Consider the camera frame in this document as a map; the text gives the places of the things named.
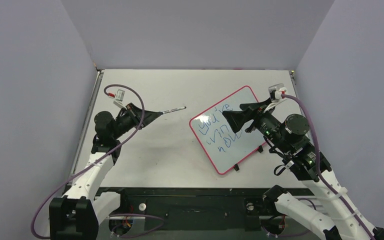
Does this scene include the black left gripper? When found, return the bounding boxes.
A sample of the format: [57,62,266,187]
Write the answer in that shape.
[112,103,161,140]

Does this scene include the white whiteboard marker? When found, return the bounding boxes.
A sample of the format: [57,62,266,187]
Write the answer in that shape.
[160,106,187,115]

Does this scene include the pink framed whiteboard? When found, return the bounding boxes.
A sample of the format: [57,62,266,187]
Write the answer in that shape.
[189,85,266,175]

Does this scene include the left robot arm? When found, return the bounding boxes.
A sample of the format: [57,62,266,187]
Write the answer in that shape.
[49,103,163,240]

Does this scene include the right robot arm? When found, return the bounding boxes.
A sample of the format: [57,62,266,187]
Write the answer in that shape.
[222,99,384,240]

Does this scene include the black whiteboard clip right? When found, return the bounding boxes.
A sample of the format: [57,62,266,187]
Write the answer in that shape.
[257,145,264,153]

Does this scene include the black whiteboard clip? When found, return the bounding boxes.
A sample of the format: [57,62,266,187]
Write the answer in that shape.
[233,164,240,172]
[257,145,264,153]

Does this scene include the black whiteboard clip left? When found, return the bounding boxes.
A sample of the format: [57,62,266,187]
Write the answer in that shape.
[233,164,240,172]

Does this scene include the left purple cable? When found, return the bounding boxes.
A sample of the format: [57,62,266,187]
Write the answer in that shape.
[30,84,146,240]

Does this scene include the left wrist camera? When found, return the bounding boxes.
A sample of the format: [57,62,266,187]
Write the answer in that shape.
[108,89,126,109]

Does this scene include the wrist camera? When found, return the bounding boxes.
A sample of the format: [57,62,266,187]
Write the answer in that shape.
[108,89,126,109]
[263,83,287,113]

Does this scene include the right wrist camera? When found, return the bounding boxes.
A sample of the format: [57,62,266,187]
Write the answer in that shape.
[263,83,287,113]

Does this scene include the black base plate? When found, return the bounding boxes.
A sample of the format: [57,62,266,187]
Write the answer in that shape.
[96,187,280,231]

